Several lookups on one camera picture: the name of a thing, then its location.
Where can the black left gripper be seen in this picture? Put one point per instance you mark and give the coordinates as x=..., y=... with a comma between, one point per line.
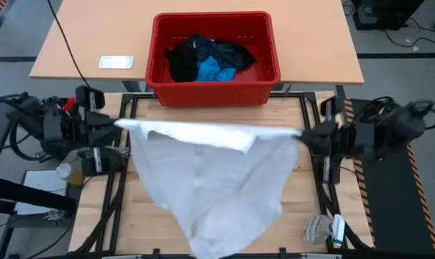
x=95, y=162

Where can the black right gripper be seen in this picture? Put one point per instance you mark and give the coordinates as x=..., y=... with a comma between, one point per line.
x=333, y=108

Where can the white shirt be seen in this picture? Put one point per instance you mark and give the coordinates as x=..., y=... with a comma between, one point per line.
x=210, y=180

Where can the bright blue garment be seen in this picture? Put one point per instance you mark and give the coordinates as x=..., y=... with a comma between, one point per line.
x=211, y=72

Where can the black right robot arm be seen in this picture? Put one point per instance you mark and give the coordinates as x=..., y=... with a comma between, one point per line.
x=393, y=126

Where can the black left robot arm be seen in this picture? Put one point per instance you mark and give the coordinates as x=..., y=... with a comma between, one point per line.
x=51, y=126

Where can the red plastic laundry basket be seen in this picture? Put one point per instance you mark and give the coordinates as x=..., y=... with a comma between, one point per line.
x=210, y=95

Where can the silver flat phone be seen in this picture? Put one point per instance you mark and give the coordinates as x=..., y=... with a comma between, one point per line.
x=115, y=62

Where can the white board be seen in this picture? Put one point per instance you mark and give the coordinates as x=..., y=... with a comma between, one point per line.
x=41, y=180

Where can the small white device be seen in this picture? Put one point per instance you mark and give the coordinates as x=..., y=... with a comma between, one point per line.
x=338, y=230

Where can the light wood desk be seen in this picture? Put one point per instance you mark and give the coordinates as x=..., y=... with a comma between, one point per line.
x=310, y=43

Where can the black hazard-striped floor mat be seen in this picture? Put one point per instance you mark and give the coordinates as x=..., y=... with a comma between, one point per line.
x=393, y=201

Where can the crumpled clear plastic wrapper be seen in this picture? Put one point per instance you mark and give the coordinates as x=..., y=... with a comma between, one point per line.
x=54, y=215

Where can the black metal beam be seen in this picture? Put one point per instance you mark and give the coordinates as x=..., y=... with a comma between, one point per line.
x=16, y=192

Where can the dark navy garment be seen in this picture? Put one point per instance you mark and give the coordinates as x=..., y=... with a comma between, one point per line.
x=228, y=52

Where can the black equipment box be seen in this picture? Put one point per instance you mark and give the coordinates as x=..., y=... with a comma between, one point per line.
x=382, y=14

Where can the black metal table frame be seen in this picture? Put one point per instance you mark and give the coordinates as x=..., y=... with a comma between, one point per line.
x=113, y=216

